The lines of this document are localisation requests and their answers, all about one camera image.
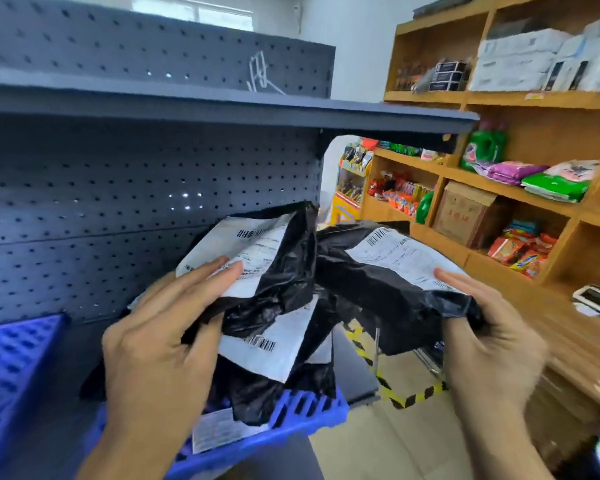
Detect person's left hand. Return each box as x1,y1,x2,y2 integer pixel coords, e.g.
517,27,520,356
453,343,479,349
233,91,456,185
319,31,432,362
101,255,245,447

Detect person's right hand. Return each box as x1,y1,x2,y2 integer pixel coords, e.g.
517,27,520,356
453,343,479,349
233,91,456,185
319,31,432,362
432,267,551,411

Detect white paper label card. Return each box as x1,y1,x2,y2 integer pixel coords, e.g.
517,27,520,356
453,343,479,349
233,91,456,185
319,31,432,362
192,407,269,455

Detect blue plastic pallet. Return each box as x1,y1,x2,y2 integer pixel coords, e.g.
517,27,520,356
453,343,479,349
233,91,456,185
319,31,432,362
0,313,71,475
82,387,351,480

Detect grey metal shelving unit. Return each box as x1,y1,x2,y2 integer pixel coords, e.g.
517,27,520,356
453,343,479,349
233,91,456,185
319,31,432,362
0,0,481,480

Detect person's left forearm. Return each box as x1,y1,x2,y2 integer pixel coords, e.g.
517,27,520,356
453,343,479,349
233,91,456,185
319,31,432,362
75,429,201,480

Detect person's right forearm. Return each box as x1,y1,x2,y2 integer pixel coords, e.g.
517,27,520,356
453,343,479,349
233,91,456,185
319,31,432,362
452,394,556,480

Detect pile of orange snack packets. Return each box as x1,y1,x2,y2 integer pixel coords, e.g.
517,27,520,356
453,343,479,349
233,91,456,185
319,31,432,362
487,219,560,279

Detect cardboard carton red print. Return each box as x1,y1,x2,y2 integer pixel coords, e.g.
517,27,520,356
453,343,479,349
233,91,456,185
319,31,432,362
432,180,511,249

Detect slim green bottle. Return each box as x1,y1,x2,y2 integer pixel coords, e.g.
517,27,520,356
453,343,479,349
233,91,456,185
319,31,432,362
415,190,435,225

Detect purple packet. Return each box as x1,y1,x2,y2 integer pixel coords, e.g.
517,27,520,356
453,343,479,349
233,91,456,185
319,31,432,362
485,161,549,187

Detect green white packet bags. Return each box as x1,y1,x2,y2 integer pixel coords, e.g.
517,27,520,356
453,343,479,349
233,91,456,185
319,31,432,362
521,159,600,203

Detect pile of red snack packets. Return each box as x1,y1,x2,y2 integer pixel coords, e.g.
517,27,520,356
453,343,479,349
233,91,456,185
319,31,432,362
367,172,431,217

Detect green detergent bottle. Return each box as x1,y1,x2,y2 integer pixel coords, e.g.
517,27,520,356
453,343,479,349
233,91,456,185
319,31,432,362
461,119,509,173

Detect yellow blue display carton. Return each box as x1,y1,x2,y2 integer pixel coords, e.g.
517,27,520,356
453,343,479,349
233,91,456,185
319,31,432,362
329,142,376,225

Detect green snack packets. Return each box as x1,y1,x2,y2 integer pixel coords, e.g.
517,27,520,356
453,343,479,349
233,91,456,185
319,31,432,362
377,139,423,157

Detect wooden shelving unit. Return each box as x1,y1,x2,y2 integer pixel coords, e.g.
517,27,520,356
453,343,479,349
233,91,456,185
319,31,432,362
359,0,600,475

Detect black flat device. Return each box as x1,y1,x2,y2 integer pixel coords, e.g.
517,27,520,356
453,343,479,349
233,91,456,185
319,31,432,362
412,0,476,19

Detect clear glass window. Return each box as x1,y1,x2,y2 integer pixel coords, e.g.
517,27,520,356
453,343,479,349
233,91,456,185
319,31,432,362
131,0,255,32

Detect white wire hook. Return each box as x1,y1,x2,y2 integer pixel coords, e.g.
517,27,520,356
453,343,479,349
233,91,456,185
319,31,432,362
246,50,287,95

